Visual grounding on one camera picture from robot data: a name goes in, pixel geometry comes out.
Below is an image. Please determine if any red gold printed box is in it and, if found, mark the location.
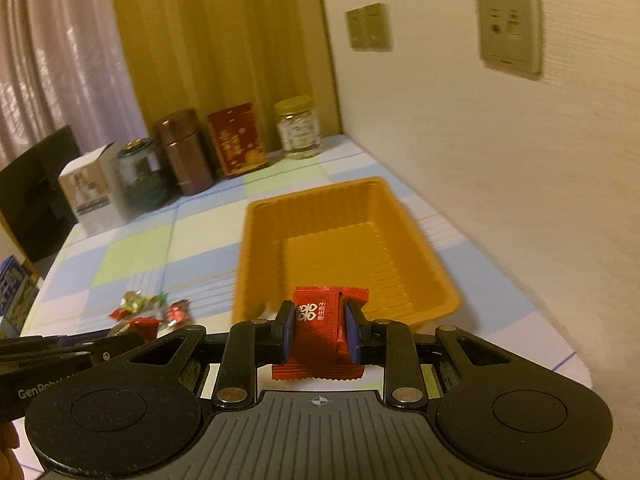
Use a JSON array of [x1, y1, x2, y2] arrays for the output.
[[207, 102, 271, 180]]

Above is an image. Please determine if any blue printed carton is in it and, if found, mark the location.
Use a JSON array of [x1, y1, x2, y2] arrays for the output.
[[0, 255, 41, 338]]

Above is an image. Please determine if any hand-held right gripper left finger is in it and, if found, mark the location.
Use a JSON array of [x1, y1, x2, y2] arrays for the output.
[[115, 301, 297, 408]]

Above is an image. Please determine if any black chair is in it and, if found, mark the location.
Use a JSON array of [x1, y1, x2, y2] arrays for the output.
[[0, 125, 83, 266]]

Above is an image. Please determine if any person's left hand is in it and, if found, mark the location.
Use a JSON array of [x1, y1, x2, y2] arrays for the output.
[[0, 422, 25, 480]]

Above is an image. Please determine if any clear jar yellow lid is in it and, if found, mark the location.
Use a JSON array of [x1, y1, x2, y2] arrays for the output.
[[273, 95, 322, 161]]

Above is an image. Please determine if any checked tablecloth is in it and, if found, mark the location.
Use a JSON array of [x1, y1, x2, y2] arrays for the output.
[[20, 134, 593, 411]]

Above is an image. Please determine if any pink curtain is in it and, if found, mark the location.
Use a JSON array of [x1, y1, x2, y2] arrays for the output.
[[0, 0, 151, 161]]

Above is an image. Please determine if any red snack packet white print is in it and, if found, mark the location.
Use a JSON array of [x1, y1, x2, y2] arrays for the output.
[[271, 286, 371, 383]]

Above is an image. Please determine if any green glass jar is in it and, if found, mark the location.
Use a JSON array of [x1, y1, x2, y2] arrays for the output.
[[112, 137, 169, 211]]

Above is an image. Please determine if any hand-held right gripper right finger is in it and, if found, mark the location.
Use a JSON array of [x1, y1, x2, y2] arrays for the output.
[[344, 300, 507, 408]]

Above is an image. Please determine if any beige double wall switch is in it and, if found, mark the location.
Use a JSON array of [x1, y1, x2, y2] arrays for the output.
[[345, 2, 392, 52]]

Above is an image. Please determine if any brown metal canister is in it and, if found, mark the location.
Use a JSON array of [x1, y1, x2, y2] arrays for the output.
[[152, 108, 217, 197]]

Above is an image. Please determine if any orange plastic tray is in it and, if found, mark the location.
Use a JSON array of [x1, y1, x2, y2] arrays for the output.
[[231, 176, 462, 333]]

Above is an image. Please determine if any beige wall socket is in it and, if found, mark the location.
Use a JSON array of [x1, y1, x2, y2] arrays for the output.
[[475, 0, 544, 81]]

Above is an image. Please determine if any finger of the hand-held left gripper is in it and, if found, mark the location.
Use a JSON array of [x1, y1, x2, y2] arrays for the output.
[[60, 332, 147, 365]]

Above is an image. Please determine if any white printed carton box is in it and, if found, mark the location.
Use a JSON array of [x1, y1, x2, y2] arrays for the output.
[[57, 142, 133, 236]]

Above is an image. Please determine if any yellow wooden panel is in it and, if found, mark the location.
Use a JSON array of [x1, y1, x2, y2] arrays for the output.
[[109, 0, 345, 153]]

